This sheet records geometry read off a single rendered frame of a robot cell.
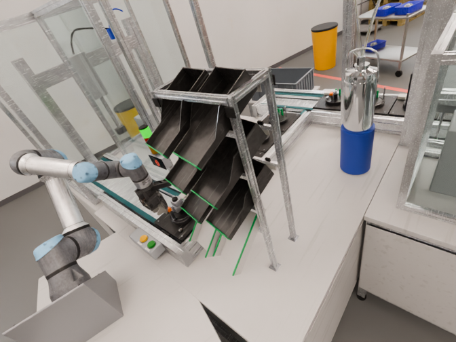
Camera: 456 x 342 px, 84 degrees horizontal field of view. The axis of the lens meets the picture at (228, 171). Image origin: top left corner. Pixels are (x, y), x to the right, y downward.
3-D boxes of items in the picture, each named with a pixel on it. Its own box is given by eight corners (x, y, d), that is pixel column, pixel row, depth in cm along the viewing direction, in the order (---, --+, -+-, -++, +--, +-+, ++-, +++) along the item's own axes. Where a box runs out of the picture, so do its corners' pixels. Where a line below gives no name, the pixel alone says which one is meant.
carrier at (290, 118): (284, 134, 172) (282, 117, 164) (256, 129, 187) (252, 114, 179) (300, 116, 184) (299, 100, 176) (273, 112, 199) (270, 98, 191)
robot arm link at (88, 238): (63, 267, 112) (17, 156, 115) (90, 253, 126) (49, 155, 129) (81, 258, 108) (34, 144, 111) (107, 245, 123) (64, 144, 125)
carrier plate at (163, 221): (183, 243, 122) (181, 240, 121) (155, 224, 137) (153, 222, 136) (214, 209, 134) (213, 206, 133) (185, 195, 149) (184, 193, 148)
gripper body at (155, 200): (143, 207, 119) (131, 188, 111) (157, 195, 123) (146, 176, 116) (153, 212, 114) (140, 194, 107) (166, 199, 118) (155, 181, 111)
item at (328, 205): (288, 375, 83) (286, 372, 82) (96, 216, 176) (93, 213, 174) (400, 141, 154) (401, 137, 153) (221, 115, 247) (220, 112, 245)
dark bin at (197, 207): (201, 224, 96) (188, 218, 91) (184, 209, 105) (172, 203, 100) (241, 164, 99) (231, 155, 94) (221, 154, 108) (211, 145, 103)
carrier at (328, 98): (346, 112, 172) (347, 96, 164) (312, 109, 187) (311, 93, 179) (358, 96, 184) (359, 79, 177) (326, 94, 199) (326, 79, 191)
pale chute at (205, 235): (213, 256, 107) (205, 258, 104) (196, 240, 117) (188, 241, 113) (235, 197, 103) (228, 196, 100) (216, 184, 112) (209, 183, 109)
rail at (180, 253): (187, 267, 121) (179, 255, 115) (105, 206, 176) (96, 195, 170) (195, 258, 124) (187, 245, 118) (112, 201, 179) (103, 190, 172)
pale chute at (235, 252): (240, 274, 98) (233, 275, 95) (220, 254, 107) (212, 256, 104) (267, 209, 94) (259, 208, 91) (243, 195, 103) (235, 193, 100)
